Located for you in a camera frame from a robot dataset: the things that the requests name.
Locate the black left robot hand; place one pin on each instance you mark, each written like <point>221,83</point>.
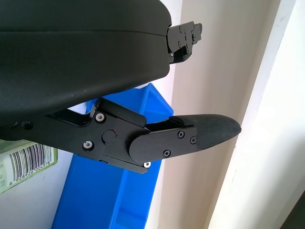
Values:
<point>78,52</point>

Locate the blue plastic tray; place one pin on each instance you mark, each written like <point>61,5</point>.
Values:
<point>100,195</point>

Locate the green rectangular box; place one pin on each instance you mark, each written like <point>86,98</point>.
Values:
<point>26,164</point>

